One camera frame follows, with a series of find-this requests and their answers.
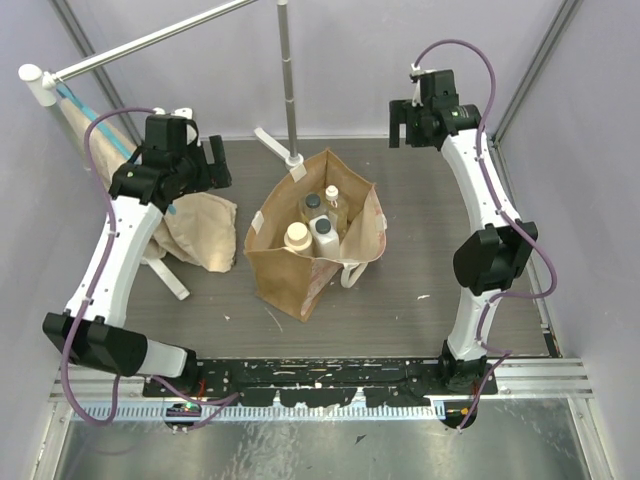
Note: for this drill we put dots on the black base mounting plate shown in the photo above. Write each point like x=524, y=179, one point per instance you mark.
x=314, y=382

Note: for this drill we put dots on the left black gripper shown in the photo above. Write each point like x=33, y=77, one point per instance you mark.
x=216, y=163

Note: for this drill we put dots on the brown canvas tote bag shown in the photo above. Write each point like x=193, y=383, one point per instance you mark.
x=290, y=279

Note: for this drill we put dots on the clear bottle dark cap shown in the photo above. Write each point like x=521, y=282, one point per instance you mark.
x=311, y=207

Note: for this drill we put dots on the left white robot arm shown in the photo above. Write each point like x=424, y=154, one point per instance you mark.
x=90, y=331

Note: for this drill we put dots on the beige bottle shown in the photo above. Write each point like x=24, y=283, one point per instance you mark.
x=298, y=239

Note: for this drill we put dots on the white metal clothes rack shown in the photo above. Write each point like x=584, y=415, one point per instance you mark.
x=42, y=84

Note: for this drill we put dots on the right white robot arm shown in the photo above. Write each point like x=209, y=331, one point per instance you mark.
x=498, y=247

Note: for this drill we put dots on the beige cloth on rack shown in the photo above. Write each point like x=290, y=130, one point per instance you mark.
x=203, y=229

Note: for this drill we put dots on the white square bottle dark cap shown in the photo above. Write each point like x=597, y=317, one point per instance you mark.
x=325, y=237

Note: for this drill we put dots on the clear bottle white cap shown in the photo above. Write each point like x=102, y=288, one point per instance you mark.
x=337, y=207

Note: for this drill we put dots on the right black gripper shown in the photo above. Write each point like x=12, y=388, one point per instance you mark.
x=400, y=112

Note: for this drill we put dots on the aluminium front rail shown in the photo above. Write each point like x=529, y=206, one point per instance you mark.
x=538, y=377

